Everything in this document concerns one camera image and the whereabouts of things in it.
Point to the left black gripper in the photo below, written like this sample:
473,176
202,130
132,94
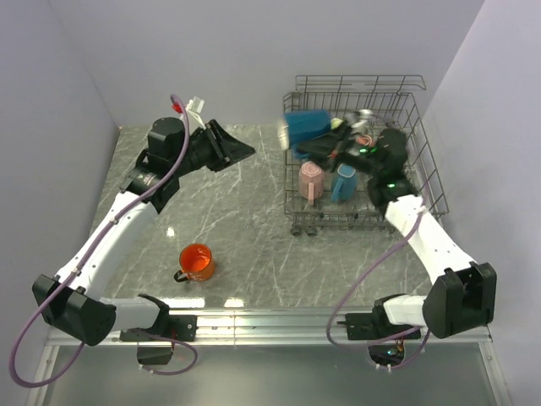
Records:
225,147

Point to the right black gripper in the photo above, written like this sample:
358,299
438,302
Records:
326,145

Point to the yellow faceted mug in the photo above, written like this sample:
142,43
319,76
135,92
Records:
336,122

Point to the dark blue mug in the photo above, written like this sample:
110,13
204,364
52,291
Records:
299,126

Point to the pink faceted mug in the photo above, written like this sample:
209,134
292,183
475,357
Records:
311,182

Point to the salmon floral mug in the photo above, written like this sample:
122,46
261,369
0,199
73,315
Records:
364,139

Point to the light blue floral mug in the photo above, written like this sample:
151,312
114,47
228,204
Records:
344,183

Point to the orange mug black handle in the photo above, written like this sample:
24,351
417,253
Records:
196,264

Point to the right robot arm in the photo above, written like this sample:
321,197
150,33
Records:
462,294

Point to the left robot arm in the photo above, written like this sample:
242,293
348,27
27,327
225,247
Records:
74,300

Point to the wire dish rack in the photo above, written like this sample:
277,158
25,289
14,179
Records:
391,98

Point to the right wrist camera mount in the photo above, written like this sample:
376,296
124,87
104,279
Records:
359,120

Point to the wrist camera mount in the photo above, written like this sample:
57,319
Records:
191,112
359,120

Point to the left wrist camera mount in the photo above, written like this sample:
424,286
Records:
191,112

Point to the aluminium mounting rail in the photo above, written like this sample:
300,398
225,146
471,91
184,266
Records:
238,327

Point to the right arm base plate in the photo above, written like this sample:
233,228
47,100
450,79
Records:
369,327

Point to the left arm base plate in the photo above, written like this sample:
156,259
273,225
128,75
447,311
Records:
178,327

